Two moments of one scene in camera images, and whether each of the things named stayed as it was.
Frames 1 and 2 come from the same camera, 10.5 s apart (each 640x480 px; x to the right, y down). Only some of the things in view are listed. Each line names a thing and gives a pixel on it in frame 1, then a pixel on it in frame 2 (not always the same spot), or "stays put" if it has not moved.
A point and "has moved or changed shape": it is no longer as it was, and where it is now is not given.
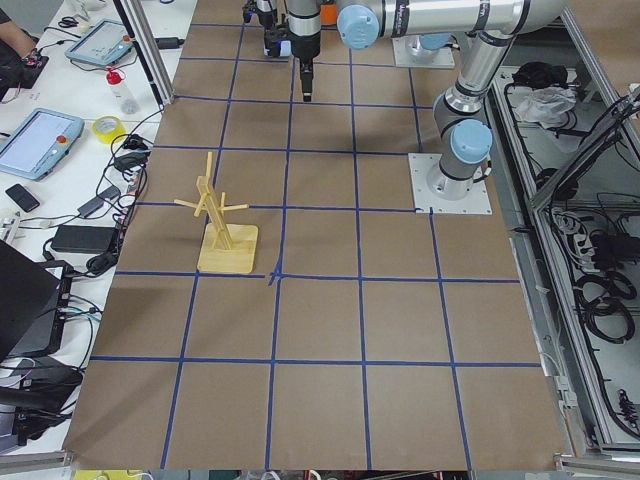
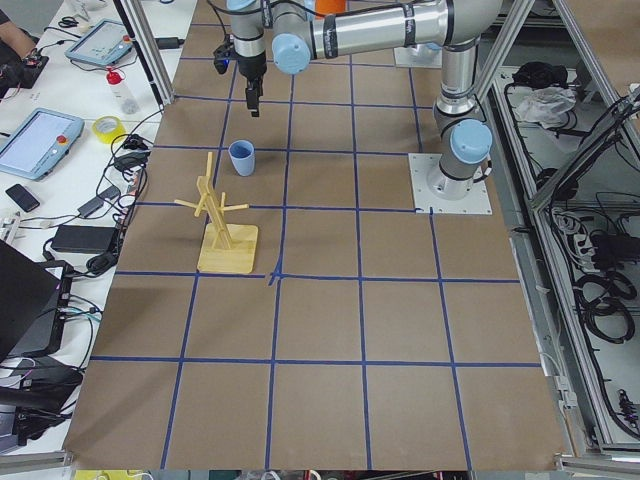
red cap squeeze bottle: (126, 99) stays put
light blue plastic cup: (285, 48) has moved or changed shape
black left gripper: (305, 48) to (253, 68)
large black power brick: (85, 238) stays put
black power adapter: (168, 43) stays put
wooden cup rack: (223, 247) stays put
